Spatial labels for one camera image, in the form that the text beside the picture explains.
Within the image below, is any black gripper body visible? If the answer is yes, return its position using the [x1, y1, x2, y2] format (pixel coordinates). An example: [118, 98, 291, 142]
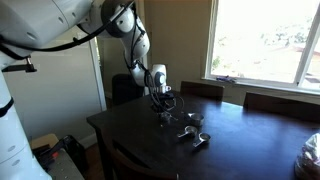
[153, 98, 172, 113]

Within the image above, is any half-cup steel measuring cup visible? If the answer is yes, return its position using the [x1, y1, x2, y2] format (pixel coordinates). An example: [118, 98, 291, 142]
[159, 111, 179, 125]

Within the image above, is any largest steel measuring cup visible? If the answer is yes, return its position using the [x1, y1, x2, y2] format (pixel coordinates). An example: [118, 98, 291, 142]
[184, 112, 205, 128]

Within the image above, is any black upholstered chair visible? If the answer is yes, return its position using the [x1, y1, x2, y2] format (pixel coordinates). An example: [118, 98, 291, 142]
[111, 73, 145, 108]

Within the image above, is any dark wooden straight-back chair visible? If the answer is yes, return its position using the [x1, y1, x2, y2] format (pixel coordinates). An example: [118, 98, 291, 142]
[243, 91, 320, 123]
[180, 80, 225, 102]

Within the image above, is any dark wooden round-back chair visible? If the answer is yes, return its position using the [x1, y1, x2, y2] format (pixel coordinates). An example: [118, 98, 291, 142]
[101, 131, 181, 180]

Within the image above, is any blue object on sill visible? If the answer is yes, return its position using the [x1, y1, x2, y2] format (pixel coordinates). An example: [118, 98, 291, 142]
[215, 75, 237, 84]

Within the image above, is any black tool case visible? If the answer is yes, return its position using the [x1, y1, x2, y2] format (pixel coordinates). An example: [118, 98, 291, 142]
[33, 134, 88, 174]

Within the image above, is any white framed window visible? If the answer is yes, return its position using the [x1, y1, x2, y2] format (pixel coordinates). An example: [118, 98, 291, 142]
[203, 0, 320, 94]

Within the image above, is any grey equipment case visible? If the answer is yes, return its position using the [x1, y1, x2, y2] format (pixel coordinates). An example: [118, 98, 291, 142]
[46, 148, 85, 180]

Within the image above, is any beige box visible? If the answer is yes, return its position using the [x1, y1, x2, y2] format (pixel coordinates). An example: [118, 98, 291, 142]
[29, 133, 60, 150]

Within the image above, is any clear plastic food bag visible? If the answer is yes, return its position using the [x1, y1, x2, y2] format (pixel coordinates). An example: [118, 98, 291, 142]
[294, 132, 320, 180]

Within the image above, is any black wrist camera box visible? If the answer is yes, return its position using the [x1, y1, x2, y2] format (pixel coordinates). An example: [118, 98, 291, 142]
[162, 92, 176, 101]

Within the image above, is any white door frame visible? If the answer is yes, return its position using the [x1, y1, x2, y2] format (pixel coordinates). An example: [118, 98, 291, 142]
[87, 33, 150, 113]

